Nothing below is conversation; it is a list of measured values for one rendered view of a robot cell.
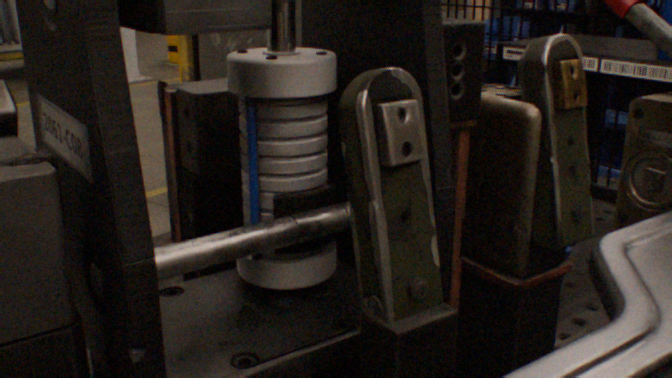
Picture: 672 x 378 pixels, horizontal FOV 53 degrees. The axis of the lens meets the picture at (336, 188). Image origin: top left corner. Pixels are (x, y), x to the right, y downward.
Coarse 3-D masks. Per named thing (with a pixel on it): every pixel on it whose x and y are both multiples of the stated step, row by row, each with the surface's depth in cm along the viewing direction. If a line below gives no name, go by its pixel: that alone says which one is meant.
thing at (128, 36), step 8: (128, 32) 681; (128, 40) 683; (128, 48) 685; (128, 56) 686; (136, 56) 694; (128, 64) 688; (136, 64) 696; (128, 72) 690; (136, 72) 698; (128, 80) 687; (136, 80) 689; (144, 80) 696
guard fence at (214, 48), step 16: (240, 32) 300; (256, 32) 294; (192, 48) 323; (208, 48) 316; (224, 48) 309; (240, 48) 303; (256, 48) 297; (192, 64) 326; (208, 64) 319; (224, 64) 312; (192, 80) 328
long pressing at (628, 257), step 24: (600, 240) 38; (624, 240) 38; (648, 240) 39; (600, 264) 36; (624, 264) 35; (648, 264) 36; (600, 288) 35; (624, 288) 32; (648, 288) 33; (624, 312) 30; (648, 312) 30; (600, 336) 28; (624, 336) 28; (648, 336) 29; (552, 360) 26; (576, 360) 26; (600, 360) 27; (624, 360) 27; (648, 360) 27
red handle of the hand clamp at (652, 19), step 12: (612, 0) 55; (624, 0) 55; (636, 0) 54; (624, 12) 55; (636, 12) 54; (648, 12) 54; (636, 24) 54; (648, 24) 54; (660, 24) 53; (648, 36) 54; (660, 36) 53; (660, 48) 53
